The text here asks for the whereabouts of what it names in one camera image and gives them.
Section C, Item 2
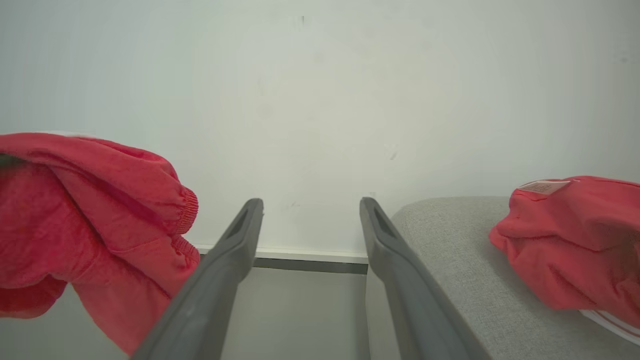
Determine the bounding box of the red garment with white stripes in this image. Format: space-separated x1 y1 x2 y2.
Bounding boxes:
0 131 201 356

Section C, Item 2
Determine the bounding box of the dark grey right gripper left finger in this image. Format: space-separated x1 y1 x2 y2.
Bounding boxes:
131 198 265 360

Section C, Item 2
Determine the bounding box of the grey fabric sofa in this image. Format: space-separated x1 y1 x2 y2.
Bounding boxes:
365 196 640 360

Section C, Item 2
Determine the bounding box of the red garment with white label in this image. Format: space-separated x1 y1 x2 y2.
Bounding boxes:
488 175 640 347

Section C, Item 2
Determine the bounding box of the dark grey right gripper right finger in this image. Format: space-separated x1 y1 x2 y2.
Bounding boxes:
359 196 494 360

